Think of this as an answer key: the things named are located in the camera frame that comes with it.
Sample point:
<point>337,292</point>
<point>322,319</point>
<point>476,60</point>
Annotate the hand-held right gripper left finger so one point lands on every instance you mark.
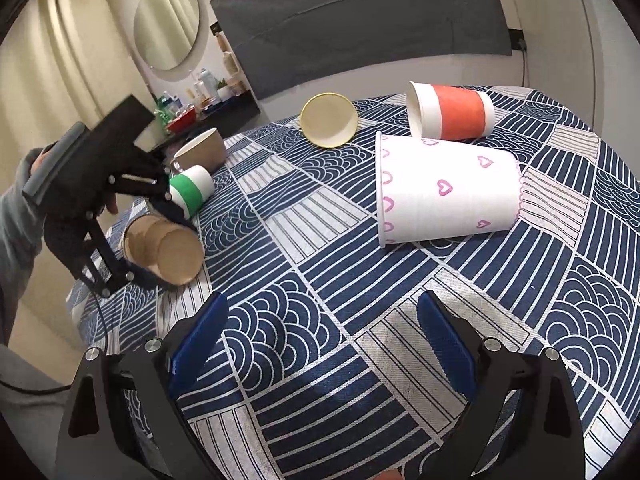
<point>197,340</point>

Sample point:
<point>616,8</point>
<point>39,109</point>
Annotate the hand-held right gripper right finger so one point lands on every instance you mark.
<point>445,340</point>

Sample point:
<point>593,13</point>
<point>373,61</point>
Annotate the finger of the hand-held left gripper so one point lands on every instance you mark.
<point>100,265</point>
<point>145,185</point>

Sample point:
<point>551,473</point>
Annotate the brown kraft paper cup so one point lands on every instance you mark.
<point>175,260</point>

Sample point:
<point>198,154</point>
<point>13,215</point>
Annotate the person's left forearm grey sleeve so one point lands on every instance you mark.
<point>17,230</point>

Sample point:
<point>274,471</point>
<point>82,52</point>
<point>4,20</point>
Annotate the white cup with green band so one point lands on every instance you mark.
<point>194,190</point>

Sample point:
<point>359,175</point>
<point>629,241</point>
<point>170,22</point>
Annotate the brown cup with white rim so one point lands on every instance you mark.
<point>206,152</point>

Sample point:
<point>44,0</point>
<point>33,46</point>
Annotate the white cup with pink hearts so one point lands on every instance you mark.
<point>450,195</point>

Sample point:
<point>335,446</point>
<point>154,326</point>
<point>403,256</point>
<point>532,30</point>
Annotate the yellow paper cup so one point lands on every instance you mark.
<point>327,120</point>

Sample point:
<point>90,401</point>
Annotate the white cup with orange band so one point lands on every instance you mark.
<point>460,112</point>

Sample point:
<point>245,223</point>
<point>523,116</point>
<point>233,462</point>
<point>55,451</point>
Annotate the person's left hand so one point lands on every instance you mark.
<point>39,159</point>

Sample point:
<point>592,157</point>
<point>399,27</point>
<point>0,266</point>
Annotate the red bowl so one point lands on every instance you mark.
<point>182,122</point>

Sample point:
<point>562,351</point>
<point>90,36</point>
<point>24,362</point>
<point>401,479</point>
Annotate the beige curtain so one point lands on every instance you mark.
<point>75,60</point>

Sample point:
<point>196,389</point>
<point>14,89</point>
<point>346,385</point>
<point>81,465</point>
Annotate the black dresser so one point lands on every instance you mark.
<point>235,112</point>

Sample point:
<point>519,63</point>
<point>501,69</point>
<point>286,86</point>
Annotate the white bottle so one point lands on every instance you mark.
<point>206,82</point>

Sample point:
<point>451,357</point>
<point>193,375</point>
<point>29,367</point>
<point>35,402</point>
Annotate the blue white patterned blanket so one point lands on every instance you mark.
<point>310,240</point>

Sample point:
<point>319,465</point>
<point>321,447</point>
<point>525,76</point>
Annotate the person's grey clothing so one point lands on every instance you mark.
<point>30,420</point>

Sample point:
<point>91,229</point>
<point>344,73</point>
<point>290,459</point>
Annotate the round wall mirror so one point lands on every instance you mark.
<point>167,25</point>

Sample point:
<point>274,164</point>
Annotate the dark grey wall panel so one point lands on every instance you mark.
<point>350,20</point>

